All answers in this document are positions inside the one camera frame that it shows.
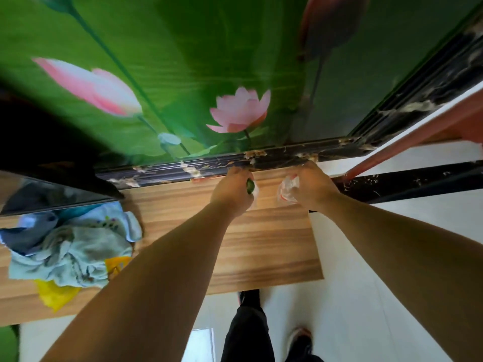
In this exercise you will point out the red wooden door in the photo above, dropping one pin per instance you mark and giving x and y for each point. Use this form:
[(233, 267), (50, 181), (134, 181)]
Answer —
[(426, 130)]

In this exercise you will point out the person's left hand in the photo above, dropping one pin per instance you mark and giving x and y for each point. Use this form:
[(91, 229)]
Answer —
[(230, 194)]

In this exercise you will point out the person's right hand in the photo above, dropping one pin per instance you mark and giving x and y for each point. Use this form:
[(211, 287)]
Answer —
[(315, 188)]

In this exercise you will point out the light blue towel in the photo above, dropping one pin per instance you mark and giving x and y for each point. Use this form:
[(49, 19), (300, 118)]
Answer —
[(86, 248)]

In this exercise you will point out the person's right forearm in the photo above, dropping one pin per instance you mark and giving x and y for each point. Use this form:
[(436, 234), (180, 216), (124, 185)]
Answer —
[(407, 267)]

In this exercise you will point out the person's right fingers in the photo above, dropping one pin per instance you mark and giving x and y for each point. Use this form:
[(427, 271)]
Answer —
[(307, 168)]

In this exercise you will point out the black trousers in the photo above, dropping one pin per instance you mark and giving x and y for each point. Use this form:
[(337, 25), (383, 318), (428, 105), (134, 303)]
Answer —
[(247, 337)]

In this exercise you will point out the black flat screen television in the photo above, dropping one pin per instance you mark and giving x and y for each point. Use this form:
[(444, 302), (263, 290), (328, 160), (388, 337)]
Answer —
[(45, 158)]

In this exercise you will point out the black and red shoe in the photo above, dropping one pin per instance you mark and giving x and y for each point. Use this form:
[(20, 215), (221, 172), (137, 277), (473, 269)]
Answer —
[(300, 339)]

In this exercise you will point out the black marble threshold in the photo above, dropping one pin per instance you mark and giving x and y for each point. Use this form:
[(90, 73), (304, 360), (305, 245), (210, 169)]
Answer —
[(415, 182)]

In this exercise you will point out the person's left forearm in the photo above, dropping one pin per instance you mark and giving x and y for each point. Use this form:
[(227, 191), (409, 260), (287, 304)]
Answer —
[(162, 282)]

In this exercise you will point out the yellow cloth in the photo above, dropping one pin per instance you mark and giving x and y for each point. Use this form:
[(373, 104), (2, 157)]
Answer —
[(54, 295)]

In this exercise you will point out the grey cloth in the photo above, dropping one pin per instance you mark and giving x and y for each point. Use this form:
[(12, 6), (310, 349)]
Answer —
[(30, 231)]

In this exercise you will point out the clear plastic bottle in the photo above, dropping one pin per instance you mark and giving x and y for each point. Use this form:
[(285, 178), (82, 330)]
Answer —
[(287, 188)]

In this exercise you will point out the person's left fingers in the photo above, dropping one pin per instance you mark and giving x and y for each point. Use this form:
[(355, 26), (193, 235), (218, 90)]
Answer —
[(239, 171)]

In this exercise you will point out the green capped white bottle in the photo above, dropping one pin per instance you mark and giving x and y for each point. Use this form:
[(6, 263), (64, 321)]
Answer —
[(251, 186)]

